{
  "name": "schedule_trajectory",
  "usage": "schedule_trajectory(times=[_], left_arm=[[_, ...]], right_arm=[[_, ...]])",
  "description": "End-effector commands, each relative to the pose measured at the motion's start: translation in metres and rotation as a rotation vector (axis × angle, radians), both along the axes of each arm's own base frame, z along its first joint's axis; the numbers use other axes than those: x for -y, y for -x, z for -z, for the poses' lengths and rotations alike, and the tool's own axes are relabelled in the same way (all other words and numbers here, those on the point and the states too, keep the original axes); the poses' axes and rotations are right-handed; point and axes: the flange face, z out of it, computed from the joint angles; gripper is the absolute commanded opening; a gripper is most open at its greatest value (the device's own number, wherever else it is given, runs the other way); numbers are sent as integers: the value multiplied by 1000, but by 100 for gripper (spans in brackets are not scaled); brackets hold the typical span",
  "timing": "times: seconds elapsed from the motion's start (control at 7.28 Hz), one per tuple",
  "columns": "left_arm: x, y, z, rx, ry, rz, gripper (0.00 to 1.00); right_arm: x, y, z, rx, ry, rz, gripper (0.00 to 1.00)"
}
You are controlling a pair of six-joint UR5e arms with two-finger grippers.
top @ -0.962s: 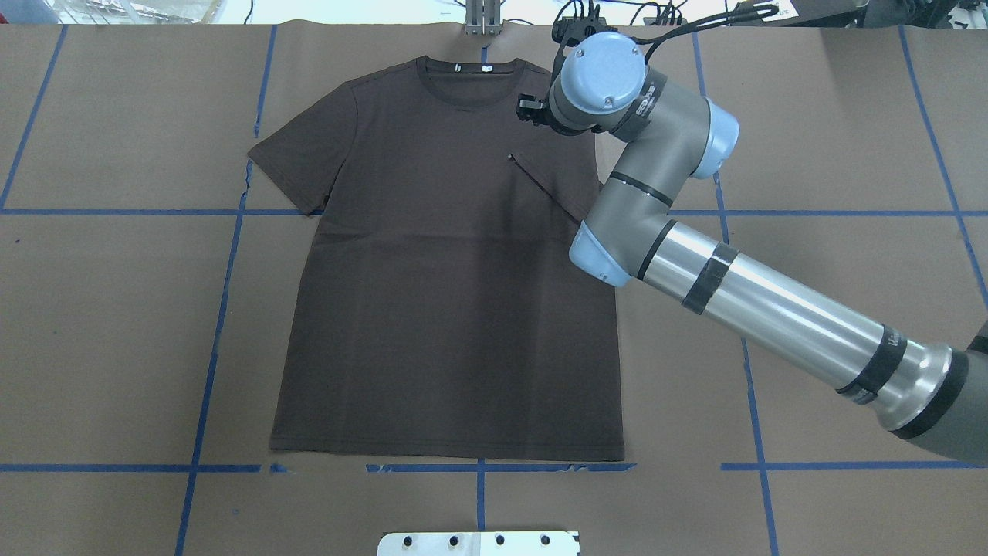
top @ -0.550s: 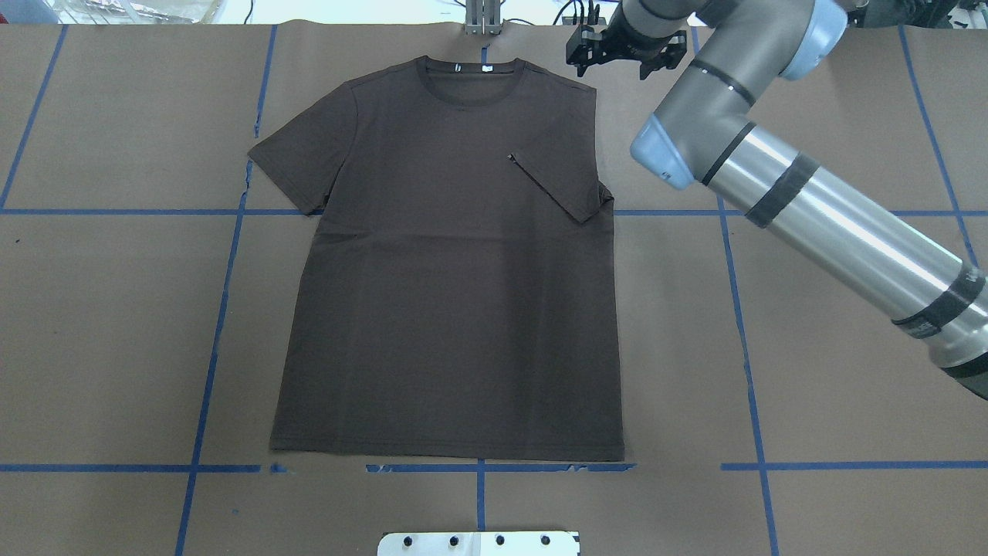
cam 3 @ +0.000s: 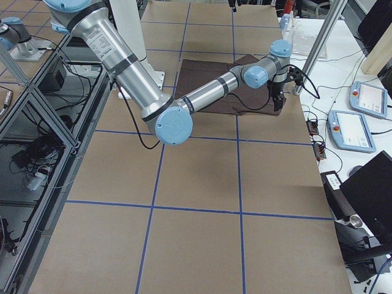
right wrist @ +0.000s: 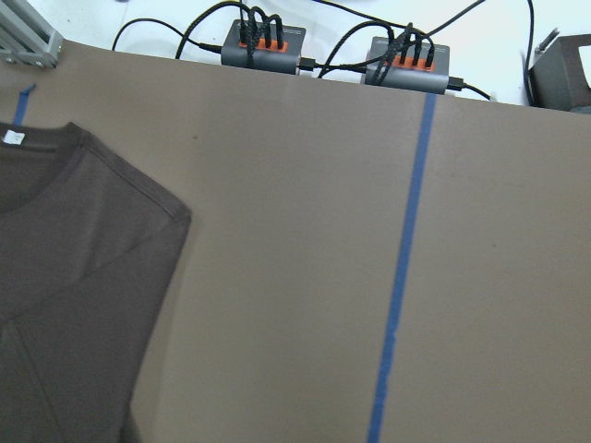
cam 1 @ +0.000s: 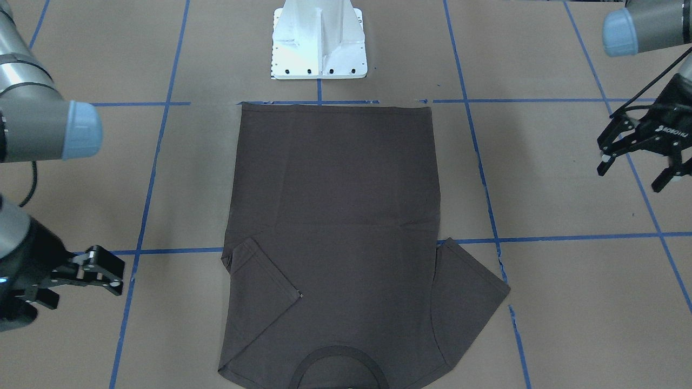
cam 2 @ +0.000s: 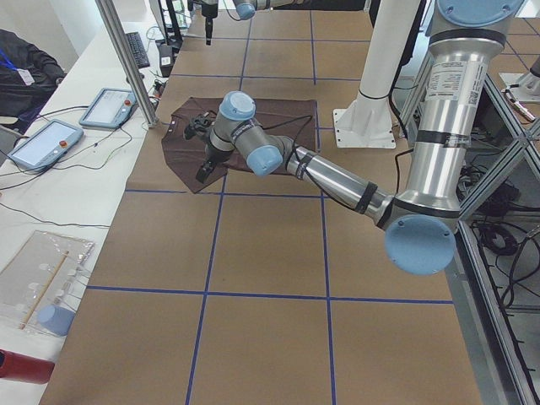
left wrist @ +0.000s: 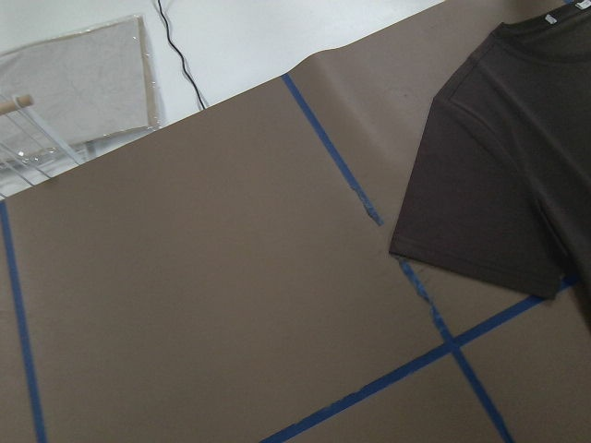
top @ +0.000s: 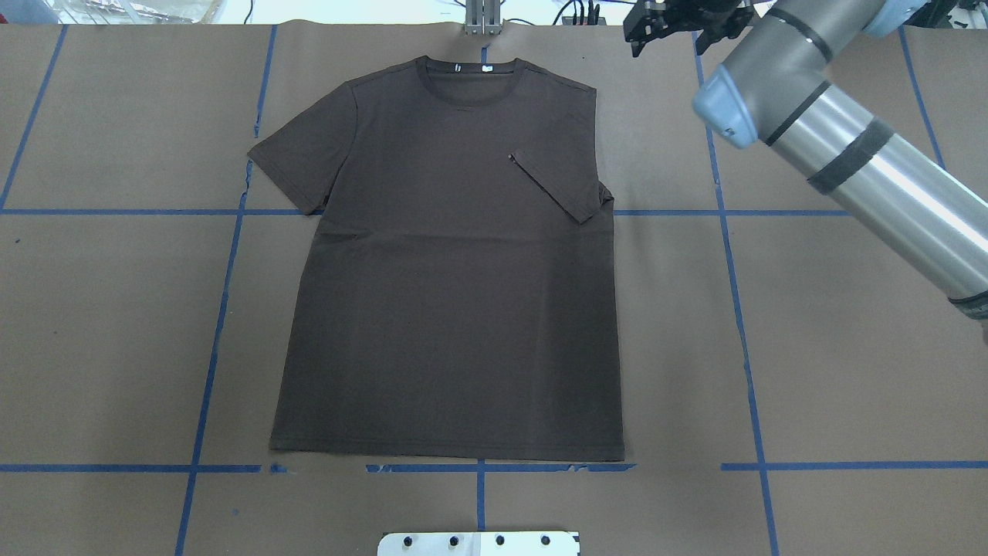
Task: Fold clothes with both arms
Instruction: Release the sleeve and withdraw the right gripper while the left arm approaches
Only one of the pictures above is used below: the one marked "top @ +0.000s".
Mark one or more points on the aluminium frame post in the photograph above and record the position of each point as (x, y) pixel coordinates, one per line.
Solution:
(482, 17)

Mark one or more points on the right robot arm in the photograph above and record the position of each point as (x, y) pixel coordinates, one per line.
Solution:
(772, 89)

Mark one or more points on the brown t-shirt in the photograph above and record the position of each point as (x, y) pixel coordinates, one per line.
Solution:
(458, 297)

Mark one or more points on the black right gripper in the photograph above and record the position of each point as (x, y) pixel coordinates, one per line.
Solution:
(728, 21)

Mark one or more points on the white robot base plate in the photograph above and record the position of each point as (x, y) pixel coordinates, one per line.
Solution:
(481, 543)

